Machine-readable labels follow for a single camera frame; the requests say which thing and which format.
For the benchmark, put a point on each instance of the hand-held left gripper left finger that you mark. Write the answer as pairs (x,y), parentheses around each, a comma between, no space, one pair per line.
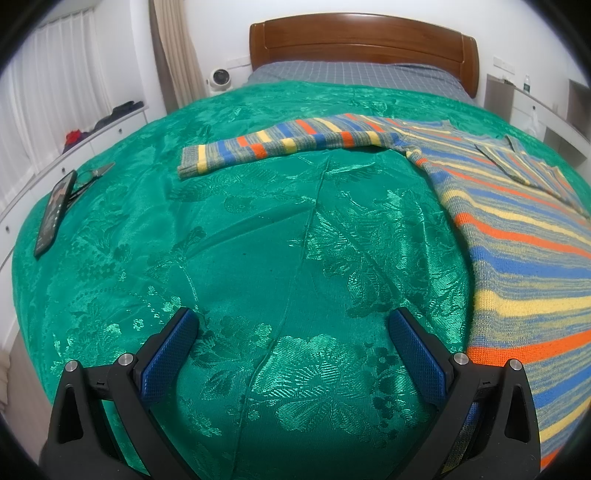
(167,355)

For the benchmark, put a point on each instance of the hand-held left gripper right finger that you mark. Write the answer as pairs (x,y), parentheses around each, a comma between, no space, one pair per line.
(418,355)

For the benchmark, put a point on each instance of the striped knit sweater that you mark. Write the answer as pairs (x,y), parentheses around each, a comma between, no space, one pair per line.
(517,258)

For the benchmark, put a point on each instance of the dark clothes pile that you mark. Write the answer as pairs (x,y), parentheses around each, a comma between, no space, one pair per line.
(117,115)

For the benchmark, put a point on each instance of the green floral blanket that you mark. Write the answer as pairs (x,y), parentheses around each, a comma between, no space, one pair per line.
(258,240)

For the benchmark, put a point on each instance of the black smartphone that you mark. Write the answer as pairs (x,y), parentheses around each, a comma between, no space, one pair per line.
(54,210)

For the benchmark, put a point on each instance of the folded glasses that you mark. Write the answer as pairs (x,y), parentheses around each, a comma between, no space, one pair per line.
(94,175)

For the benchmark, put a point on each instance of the white drawer cabinet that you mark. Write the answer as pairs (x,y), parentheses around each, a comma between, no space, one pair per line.
(92,143)

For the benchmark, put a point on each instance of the red cloth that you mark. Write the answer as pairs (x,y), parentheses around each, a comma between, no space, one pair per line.
(74,138)

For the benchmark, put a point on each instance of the clear plastic bag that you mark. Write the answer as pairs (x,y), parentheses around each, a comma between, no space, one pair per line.
(533,122)

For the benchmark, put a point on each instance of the white desk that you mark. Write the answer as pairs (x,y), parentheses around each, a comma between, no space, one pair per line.
(554,115)

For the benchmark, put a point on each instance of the white sheer curtain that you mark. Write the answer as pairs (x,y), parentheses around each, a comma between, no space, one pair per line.
(55,92)

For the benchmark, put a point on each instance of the small bottle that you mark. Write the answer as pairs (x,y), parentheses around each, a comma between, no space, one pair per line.
(527,84)

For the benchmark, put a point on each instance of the grey checked bed sheet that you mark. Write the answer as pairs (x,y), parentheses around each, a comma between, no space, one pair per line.
(346,71)

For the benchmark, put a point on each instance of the beige curtain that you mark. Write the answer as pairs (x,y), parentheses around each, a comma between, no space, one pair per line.
(178,55)

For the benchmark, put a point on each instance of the brown wooden headboard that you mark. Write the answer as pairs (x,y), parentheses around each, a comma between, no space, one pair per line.
(360,39)

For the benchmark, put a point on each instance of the white round camera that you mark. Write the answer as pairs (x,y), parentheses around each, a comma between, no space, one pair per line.
(218,79)

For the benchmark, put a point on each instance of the white wall socket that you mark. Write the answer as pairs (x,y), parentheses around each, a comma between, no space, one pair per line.
(503,64)

